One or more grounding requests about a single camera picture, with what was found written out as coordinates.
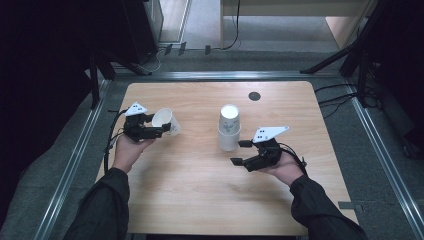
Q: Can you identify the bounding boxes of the stack of white paper cups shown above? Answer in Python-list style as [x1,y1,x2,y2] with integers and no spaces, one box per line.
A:
[217,104,242,152]

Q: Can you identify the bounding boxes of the right hand-held gripper cable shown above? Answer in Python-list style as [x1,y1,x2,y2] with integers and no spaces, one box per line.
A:
[278,142,309,178]

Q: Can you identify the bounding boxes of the person's left hand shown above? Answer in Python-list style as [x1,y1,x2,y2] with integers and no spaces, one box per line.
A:
[112,133,156,175]

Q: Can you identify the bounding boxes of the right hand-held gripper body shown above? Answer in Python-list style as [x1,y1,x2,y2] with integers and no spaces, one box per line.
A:
[243,125,290,173]

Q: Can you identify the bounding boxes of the black floor cables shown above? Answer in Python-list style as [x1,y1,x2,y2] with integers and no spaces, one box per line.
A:
[314,82,359,120]

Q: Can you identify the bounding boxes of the metal floor rail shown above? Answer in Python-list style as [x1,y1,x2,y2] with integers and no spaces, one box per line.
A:
[343,78,424,240]
[113,70,342,82]
[33,79,113,240]

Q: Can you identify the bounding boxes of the black cabinet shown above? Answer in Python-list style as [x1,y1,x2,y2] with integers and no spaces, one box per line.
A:
[118,0,165,66]

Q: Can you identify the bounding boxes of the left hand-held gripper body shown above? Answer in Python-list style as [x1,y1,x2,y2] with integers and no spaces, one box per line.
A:
[122,101,165,143]

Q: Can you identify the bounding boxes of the person's right hand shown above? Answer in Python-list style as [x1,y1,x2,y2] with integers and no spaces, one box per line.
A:
[258,151,306,187]

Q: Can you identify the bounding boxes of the left hand-held gripper cable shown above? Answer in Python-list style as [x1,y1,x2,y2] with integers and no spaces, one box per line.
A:
[103,108,130,175]

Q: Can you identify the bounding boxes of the light wooden desk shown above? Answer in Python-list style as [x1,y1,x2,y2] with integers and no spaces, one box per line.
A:
[219,0,379,51]

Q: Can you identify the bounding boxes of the hand-held gripper cable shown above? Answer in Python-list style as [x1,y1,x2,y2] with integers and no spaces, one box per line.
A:
[278,142,309,178]
[103,108,130,175]

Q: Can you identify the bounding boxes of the black hanging cable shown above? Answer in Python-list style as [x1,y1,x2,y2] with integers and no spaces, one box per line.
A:
[221,0,242,51]

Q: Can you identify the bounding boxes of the black metal stand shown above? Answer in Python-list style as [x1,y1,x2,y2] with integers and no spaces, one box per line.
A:
[87,49,117,110]

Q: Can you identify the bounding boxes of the single white paper cup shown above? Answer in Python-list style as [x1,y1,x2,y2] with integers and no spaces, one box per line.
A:
[151,107,182,136]

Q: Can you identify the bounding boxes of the white floor cable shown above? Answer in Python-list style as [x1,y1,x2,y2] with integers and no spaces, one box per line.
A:
[141,48,167,74]

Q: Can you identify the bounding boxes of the black tripod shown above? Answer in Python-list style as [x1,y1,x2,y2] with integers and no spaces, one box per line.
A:
[299,0,389,108]

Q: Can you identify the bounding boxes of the grey floor bracket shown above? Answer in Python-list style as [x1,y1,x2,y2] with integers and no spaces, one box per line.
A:
[337,200,365,213]

